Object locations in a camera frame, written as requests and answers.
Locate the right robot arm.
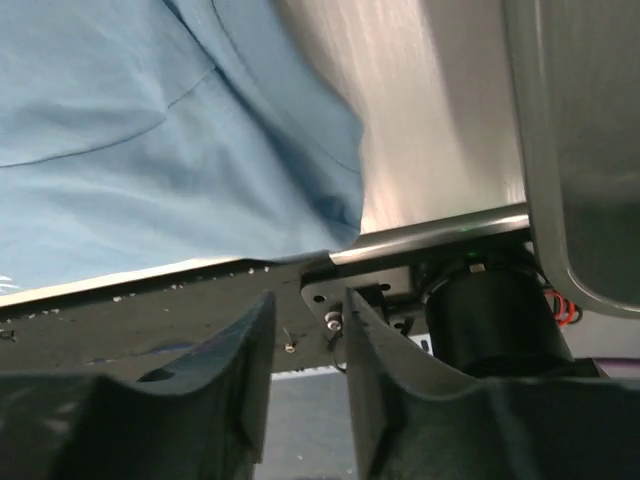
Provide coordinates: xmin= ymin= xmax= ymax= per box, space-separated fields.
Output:
xmin=1 ymin=252 xmax=639 ymax=479

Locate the grey plastic tray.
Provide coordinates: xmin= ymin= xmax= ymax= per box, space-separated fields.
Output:
xmin=503 ymin=1 xmax=639 ymax=318

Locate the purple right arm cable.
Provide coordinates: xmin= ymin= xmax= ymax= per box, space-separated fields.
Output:
xmin=594 ymin=356 xmax=640 ymax=379

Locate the aluminium front rail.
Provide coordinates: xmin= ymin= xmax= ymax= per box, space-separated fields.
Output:
xmin=329 ymin=203 xmax=529 ymax=265

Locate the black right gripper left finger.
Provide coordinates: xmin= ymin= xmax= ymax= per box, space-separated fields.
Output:
xmin=1 ymin=292 xmax=276 ymax=479

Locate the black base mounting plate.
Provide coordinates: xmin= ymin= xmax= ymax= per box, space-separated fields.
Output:
xmin=0 ymin=234 xmax=536 ymax=376

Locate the light blue printed t-shirt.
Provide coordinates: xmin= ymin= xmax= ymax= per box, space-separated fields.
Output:
xmin=1 ymin=1 xmax=363 ymax=294

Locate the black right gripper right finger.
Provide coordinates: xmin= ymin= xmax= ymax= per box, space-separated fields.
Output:
xmin=343 ymin=291 xmax=639 ymax=479

